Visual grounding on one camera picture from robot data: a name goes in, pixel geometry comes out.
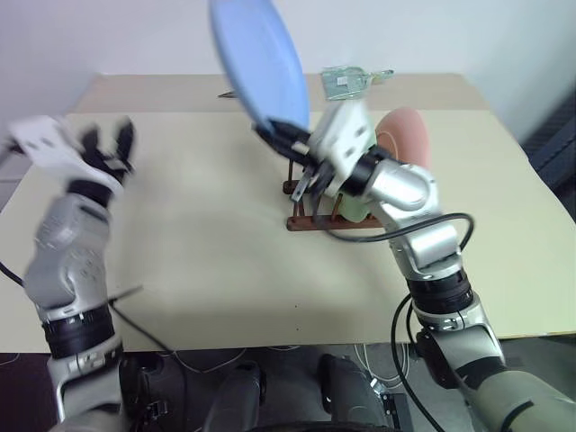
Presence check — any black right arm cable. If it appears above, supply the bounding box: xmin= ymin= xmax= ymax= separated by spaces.
xmin=321 ymin=212 xmax=477 ymax=432

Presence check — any pink plate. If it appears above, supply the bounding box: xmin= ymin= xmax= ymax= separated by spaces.
xmin=374 ymin=107 xmax=435 ymax=171

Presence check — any white floor cable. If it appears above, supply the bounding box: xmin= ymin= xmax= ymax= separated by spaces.
xmin=169 ymin=344 xmax=254 ymax=375
xmin=354 ymin=342 xmax=416 ymax=389

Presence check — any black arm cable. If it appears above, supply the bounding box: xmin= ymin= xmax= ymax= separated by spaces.
xmin=0 ymin=262 xmax=182 ymax=361
xmin=321 ymin=212 xmax=477 ymax=432

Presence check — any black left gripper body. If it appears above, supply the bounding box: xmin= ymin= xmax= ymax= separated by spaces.
xmin=82 ymin=146 xmax=137 ymax=182

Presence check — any green plate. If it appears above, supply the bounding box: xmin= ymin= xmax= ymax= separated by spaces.
xmin=337 ymin=192 xmax=375 ymax=224

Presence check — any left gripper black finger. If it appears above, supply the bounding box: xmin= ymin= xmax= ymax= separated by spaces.
xmin=79 ymin=121 xmax=108 ymax=158
xmin=111 ymin=114 xmax=138 ymax=159

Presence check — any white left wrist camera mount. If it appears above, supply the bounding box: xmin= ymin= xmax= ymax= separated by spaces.
xmin=6 ymin=114 xmax=123 ymax=190

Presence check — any dark rounded robot leg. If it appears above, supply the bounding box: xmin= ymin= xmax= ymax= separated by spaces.
xmin=201 ymin=359 xmax=267 ymax=432
xmin=316 ymin=353 xmax=393 ymax=432
xmin=118 ymin=354 xmax=191 ymax=432

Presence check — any wooden dish rack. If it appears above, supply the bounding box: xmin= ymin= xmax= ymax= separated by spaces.
xmin=282 ymin=159 xmax=389 ymax=233

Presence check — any blue plate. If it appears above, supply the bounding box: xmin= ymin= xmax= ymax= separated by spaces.
xmin=207 ymin=0 xmax=311 ymax=136

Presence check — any black chair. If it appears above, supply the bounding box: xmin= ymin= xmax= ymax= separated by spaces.
xmin=520 ymin=86 xmax=576 ymax=195

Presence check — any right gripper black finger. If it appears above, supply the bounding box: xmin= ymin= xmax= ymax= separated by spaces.
xmin=252 ymin=127 xmax=299 ymax=159
xmin=267 ymin=118 xmax=313 ymax=143

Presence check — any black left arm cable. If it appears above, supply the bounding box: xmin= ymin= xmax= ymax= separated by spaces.
xmin=0 ymin=262 xmax=182 ymax=361

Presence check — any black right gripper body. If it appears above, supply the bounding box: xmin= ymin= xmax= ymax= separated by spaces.
xmin=286 ymin=133 xmax=338 ymax=203

